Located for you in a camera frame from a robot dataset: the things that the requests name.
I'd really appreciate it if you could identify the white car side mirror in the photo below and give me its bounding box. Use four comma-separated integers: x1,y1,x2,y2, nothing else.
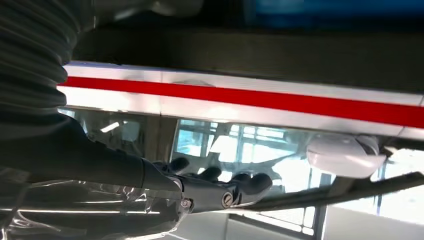
305,132,388,180

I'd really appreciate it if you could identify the red barrier belt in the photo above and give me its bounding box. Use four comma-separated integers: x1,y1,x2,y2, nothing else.
59,76,424,129

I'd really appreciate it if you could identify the white car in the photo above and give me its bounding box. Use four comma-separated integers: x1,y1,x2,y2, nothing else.
56,60,424,240

